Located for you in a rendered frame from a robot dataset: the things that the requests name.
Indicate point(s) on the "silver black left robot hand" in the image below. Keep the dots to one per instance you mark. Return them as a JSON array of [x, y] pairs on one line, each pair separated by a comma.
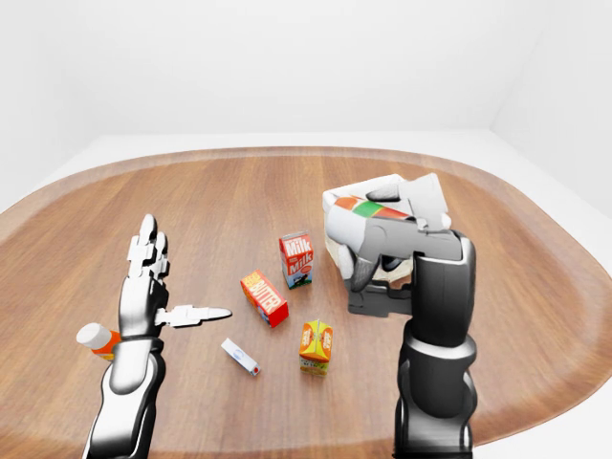
[[142, 306]]

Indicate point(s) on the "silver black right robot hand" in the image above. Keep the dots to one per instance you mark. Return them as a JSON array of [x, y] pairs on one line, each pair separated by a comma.
[[406, 241]]

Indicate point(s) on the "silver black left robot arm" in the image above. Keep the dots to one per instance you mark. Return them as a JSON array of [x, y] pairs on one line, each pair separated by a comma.
[[125, 382]]

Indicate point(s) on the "tin with orange green print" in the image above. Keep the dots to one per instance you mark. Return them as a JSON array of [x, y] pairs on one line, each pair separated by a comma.
[[370, 209]]

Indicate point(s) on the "orange bottle with white cap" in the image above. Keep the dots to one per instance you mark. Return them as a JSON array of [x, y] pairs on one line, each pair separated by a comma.
[[92, 335]]

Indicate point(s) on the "small white flat box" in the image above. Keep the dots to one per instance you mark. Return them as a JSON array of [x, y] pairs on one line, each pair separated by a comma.
[[239, 356]]

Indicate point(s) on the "red white milk carton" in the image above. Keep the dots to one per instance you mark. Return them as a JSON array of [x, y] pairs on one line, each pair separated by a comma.
[[296, 260]]

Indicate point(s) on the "orange red butter box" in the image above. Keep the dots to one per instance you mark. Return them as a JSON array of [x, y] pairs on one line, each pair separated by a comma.
[[264, 297]]

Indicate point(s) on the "orange yellow juice carton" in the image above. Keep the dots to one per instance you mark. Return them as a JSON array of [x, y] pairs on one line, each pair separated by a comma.
[[315, 348]]

